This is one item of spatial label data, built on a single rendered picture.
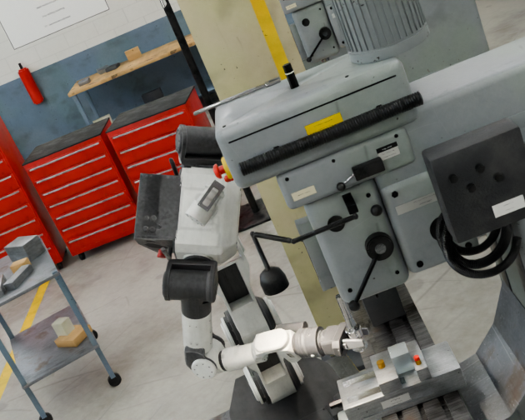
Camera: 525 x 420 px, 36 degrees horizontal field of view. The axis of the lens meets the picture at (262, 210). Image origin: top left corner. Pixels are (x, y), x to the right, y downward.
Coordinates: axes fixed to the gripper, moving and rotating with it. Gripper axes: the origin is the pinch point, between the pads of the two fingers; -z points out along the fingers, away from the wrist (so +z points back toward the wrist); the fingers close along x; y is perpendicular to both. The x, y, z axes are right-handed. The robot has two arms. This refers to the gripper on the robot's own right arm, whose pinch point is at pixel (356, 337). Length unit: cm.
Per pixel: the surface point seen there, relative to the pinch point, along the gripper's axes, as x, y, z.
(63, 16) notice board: 712, -54, 590
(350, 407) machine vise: -11.5, 15.6, 4.3
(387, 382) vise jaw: -6.4, 11.6, -6.9
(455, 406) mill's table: -5.6, 22.4, -23.4
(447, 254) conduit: -17, -32, -39
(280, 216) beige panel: 144, 25, 88
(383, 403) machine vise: -7.5, 18.3, -4.0
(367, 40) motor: 2, -82, -31
